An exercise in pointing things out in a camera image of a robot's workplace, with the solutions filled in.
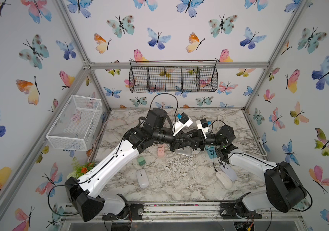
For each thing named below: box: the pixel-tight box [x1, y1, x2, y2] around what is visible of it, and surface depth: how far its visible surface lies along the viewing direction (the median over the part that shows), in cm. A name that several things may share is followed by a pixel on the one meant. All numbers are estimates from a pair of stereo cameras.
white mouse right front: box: [215, 170, 233, 190], surface depth 84 cm
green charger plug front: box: [137, 156, 146, 167], surface depth 92 cm
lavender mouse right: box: [220, 163, 238, 182], surface depth 88 cm
